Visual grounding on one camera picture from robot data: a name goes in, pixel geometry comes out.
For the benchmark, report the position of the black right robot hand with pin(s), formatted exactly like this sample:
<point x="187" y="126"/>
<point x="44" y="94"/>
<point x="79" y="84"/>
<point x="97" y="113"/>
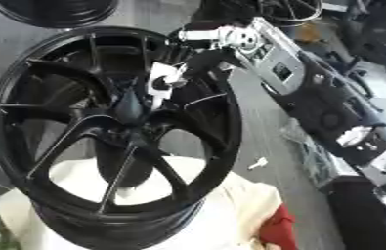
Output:
<point x="207" y="62"/>

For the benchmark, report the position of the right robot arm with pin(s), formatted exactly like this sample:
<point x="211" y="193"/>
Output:
<point x="315" y="97"/>

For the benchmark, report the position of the black wheel with silver rim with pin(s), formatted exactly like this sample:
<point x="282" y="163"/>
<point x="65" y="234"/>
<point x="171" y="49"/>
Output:
<point x="293" y="11"/>

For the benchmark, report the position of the black spoked wheel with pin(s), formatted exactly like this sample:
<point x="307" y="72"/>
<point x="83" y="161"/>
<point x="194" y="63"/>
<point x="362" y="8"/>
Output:
<point x="59" y="81"/>

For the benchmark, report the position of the cream cloth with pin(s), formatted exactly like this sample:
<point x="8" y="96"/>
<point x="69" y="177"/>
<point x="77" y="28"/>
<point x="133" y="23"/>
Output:
<point x="230" y="211"/>

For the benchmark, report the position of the red cloth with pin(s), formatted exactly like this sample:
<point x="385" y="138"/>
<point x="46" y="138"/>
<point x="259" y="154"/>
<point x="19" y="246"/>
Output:
<point x="278" y="228"/>

